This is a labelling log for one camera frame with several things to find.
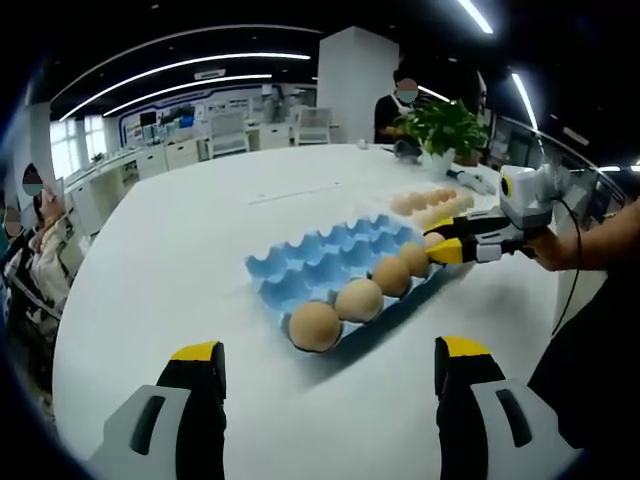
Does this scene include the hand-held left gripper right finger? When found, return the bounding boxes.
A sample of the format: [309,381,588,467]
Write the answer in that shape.
[433,335,584,480]

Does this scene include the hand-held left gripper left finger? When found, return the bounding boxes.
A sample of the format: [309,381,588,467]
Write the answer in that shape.
[88,340,229,480]

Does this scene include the group of brown eggs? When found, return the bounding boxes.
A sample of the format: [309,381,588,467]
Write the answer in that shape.
[389,187,475,226]

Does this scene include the blue egg tray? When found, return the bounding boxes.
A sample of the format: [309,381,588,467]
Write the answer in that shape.
[243,213,451,355]

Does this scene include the white plastic egg holder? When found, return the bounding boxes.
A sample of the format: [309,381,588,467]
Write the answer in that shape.
[359,187,476,231]

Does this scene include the person's right hand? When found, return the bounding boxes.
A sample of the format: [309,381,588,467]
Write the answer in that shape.
[519,227,569,274]

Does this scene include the white and blue device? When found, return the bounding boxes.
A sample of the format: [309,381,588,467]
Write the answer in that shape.
[446,168,496,194]

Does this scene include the long ceiling light strip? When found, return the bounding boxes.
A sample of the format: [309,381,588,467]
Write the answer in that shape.
[457,0,495,35]
[510,72,540,132]
[51,53,311,121]
[102,74,274,117]

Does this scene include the dark grey device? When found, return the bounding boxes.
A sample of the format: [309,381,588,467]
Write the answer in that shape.
[393,139,424,160]

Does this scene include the green potted plant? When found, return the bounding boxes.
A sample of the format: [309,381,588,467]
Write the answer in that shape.
[394,98,491,176]

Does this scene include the person's black clothing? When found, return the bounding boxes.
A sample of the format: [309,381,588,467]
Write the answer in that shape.
[527,272,640,449]

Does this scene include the white table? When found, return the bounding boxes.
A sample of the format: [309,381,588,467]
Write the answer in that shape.
[52,142,576,480]

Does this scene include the white flat strip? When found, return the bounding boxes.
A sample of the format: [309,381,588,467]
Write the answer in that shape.
[247,182,344,205]

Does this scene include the white square pillar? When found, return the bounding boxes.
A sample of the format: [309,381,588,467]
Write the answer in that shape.
[318,25,401,147]

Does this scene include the white mesh office chair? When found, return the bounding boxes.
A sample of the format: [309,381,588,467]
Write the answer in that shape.
[295,106,335,146]
[208,110,251,157]

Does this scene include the black office chair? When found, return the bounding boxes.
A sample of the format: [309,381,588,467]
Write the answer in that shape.
[0,259,61,351]

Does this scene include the white cabinet row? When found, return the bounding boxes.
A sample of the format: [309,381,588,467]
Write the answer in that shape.
[64,134,211,236]

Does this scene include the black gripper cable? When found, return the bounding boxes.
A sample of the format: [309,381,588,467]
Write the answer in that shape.
[549,194,586,337]

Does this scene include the blue-framed wall display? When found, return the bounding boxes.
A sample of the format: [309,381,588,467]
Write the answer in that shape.
[119,84,321,146]

